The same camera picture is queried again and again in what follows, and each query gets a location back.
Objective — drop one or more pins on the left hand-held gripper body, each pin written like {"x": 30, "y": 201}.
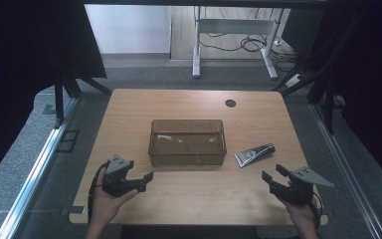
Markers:
{"x": 116, "y": 181}

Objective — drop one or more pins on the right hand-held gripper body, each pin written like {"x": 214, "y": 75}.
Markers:
{"x": 298, "y": 187}

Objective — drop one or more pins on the person's left hand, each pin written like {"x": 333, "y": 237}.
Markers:
{"x": 107, "y": 204}

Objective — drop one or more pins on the person's right hand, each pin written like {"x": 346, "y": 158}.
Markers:
{"x": 300, "y": 214}

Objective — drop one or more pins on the silver tube with black cap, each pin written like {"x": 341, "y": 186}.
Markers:
{"x": 253, "y": 155}

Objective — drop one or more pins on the brown transparent plastic box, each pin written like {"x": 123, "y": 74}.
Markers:
{"x": 187, "y": 142}

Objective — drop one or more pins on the black round table grommet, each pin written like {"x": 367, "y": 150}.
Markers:
{"x": 230, "y": 103}

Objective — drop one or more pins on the black metal stand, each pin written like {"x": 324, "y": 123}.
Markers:
{"x": 64, "y": 93}
{"x": 325, "y": 99}

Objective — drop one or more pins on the black curtain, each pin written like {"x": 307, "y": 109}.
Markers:
{"x": 364, "y": 83}
{"x": 20, "y": 66}

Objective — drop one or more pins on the aluminium floor rail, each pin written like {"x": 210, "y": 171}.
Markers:
{"x": 35, "y": 172}
{"x": 344, "y": 169}

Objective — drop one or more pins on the white metal desk frame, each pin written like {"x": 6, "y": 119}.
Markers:
{"x": 233, "y": 26}

